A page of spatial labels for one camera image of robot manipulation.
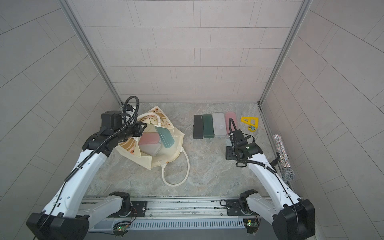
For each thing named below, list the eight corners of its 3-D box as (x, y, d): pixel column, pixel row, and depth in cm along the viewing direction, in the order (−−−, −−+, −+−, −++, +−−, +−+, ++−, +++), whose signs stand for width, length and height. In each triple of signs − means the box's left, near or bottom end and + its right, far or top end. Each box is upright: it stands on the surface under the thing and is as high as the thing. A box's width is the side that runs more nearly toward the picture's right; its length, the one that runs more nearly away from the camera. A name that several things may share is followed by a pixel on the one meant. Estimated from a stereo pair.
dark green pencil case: (203, 138, 99) (203, 135, 97) (203, 116, 111) (203, 114, 109) (213, 138, 99) (214, 135, 97) (212, 116, 111) (212, 114, 109)
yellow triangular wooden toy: (243, 131, 103) (244, 130, 101) (240, 118, 110) (241, 117, 108) (260, 131, 103) (261, 130, 101) (256, 118, 110) (257, 117, 108)
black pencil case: (193, 138, 99) (192, 136, 97) (193, 117, 110) (193, 115, 108) (203, 138, 99) (203, 136, 97) (202, 117, 110) (202, 115, 108)
